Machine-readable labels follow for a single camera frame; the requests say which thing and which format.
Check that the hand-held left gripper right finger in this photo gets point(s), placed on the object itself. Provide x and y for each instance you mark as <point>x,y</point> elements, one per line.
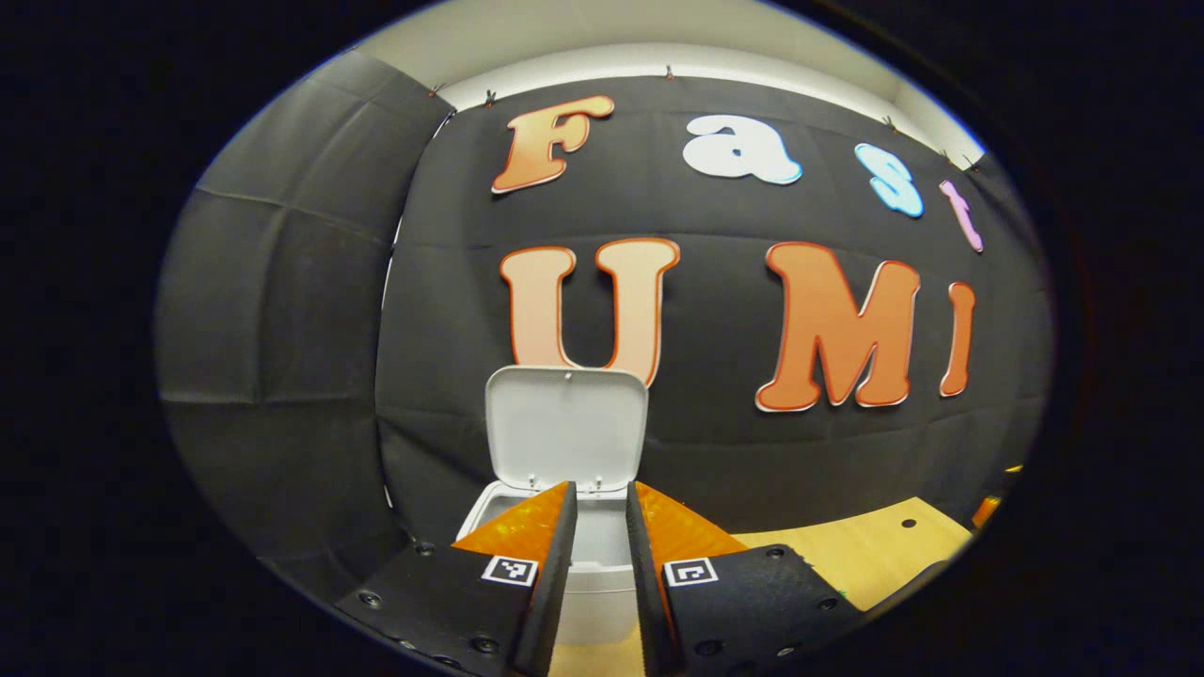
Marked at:
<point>647,592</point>

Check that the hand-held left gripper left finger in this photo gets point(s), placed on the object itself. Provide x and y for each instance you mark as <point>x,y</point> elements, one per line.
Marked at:
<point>550,592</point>

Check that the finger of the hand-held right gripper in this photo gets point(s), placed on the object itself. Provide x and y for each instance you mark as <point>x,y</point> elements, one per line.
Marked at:
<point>985,511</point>

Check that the white desktop garbage bin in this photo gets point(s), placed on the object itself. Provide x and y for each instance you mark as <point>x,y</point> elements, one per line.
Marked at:
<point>564,423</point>

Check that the wooden desktop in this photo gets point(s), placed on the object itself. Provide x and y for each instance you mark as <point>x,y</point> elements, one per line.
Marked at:
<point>875,555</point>

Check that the black backdrop cloth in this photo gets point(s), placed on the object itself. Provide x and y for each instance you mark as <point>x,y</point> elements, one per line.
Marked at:
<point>715,451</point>

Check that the black side cloth panel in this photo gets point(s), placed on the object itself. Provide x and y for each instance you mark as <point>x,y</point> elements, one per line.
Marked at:
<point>273,329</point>

